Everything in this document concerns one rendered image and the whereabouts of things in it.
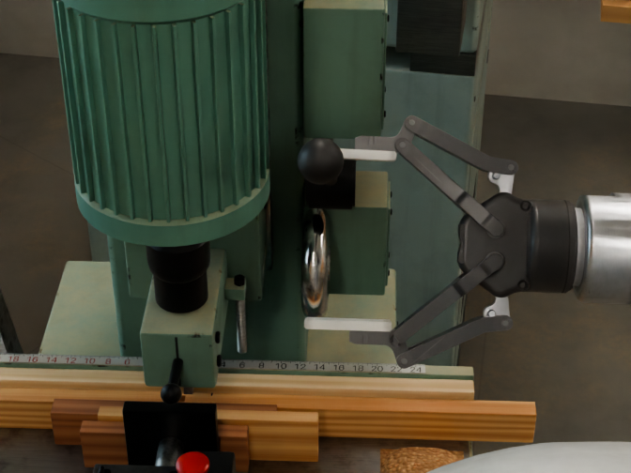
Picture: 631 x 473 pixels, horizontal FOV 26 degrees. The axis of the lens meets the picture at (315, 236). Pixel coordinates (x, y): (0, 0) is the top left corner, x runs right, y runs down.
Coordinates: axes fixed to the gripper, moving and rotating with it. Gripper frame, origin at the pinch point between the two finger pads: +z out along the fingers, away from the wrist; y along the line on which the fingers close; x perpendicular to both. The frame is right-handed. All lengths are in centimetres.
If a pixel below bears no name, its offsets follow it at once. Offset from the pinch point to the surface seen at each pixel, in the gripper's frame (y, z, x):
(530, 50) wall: 47, -47, -256
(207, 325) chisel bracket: -8.8, 11.1, -18.6
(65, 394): -17.4, 26.7, -29.1
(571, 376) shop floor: -30, -48, -172
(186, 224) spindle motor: 0.8, 11.7, -5.7
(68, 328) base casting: -13, 33, -59
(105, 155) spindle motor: 6.4, 18.4, -3.4
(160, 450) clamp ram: -21.2, 15.5, -20.3
